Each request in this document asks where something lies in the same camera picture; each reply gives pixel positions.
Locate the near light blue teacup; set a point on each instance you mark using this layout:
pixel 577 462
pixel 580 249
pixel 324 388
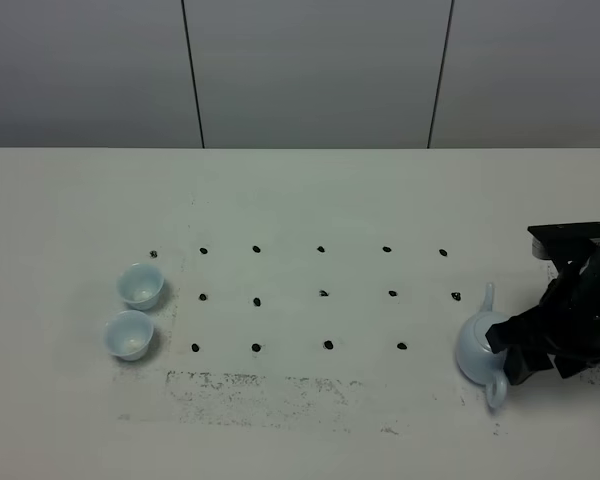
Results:
pixel 128 335

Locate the light blue porcelain teapot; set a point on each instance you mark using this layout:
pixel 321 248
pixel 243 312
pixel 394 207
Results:
pixel 474 355

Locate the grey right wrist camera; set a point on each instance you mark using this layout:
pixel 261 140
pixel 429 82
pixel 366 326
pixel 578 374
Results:
pixel 565 241

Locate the far light blue teacup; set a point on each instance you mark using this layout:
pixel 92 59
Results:
pixel 140 286

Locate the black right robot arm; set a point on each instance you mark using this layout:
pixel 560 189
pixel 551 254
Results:
pixel 563 330

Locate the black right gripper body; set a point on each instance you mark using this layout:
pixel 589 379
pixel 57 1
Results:
pixel 571 308

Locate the light blue teacup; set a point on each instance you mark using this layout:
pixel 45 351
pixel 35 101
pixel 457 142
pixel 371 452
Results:
pixel 140 286
pixel 128 335

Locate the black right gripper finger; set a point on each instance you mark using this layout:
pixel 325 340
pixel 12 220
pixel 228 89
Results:
pixel 520 364
pixel 526 331

